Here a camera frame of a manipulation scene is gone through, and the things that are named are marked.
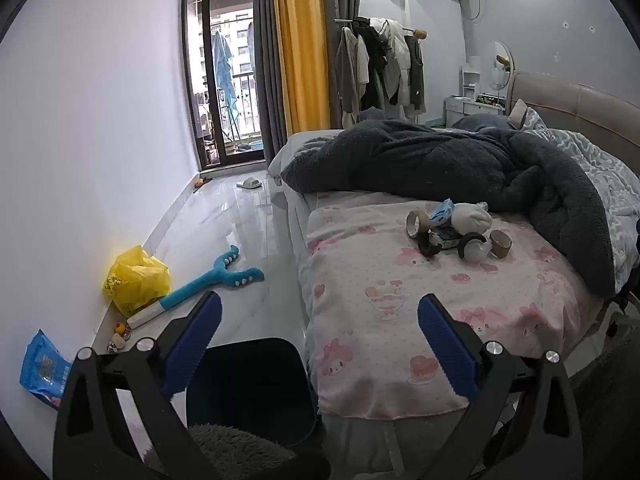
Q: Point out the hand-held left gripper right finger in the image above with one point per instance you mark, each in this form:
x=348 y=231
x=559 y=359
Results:
x=445 y=345

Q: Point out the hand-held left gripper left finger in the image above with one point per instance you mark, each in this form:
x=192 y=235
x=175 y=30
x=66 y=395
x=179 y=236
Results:
x=192 y=340

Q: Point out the black trash bin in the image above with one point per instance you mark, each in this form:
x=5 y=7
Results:
x=250 y=385

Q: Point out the clear plastic cup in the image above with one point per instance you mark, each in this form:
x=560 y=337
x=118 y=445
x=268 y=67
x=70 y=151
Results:
x=477 y=252

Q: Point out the black tape roll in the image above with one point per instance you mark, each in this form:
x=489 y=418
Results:
x=422 y=247

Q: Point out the black rubber tire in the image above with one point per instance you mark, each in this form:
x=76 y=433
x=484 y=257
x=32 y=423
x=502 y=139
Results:
x=462 y=245

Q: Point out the brown cardboard tape core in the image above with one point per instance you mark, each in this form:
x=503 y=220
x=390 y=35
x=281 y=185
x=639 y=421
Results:
x=502 y=245

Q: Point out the brown tape roll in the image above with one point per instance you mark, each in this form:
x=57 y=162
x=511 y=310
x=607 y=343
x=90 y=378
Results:
x=425 y=220

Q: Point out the blue forked plush toy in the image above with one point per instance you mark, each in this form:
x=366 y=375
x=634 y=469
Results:
x=200 y=285

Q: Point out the small yellow duck toy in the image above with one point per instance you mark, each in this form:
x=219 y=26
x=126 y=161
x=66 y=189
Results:
x=120 y=327

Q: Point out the small white figure toy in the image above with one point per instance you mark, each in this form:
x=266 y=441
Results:
x=116 y=342

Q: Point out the yellow plastic bag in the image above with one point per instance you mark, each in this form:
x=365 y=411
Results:
x=135 y=280

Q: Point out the black and white packet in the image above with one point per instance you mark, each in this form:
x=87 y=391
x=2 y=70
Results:
x=445 y=236

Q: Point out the white crumpled bag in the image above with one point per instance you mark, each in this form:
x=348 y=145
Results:
x=470 y=217

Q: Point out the blue tissue packet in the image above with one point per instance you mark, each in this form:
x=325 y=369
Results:
x=440 y=212

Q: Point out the small orange floor item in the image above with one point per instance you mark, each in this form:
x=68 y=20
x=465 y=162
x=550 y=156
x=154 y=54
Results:
x=200 y=182

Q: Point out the white slipper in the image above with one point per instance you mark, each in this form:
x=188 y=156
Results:
x=249 y=184

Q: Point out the white mattress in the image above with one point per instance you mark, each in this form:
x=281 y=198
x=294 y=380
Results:
x=295 y=195

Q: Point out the dark grey fleece blanket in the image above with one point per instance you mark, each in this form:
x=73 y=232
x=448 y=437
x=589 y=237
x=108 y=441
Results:
x=425 y=160

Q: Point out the white dressing table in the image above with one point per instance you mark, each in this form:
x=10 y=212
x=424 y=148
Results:
x=462 y=105

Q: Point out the light blue patterned quilt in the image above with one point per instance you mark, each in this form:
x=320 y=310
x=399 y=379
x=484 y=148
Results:
x=605 y=165

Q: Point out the beige pillow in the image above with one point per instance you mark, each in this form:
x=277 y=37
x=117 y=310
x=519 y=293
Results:
x=517 y=112

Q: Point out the black framed glass door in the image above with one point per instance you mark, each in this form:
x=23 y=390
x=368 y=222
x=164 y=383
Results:
x=192 y=85

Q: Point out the dark grey hanging pants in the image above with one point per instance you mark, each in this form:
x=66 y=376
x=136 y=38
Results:
x=415 y=75

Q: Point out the beige bed headboard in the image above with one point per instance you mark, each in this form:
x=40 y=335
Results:
x=575 y=105

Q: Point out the blue hanging garment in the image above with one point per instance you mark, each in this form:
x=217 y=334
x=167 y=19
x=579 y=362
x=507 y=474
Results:
x=222 y=65

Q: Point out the round mirror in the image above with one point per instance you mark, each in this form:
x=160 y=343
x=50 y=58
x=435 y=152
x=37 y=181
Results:
x=492 y=67

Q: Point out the white hanging jacket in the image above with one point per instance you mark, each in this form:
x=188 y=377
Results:
x=397 y=60

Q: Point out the beige hanging coat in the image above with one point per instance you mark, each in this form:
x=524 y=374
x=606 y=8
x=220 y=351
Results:
x=347 y=70

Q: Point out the yellow curtain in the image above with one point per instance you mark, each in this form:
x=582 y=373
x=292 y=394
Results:
x=302 y=50

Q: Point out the metal clothes rack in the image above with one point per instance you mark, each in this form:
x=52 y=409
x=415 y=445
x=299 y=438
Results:
x=345 y=21

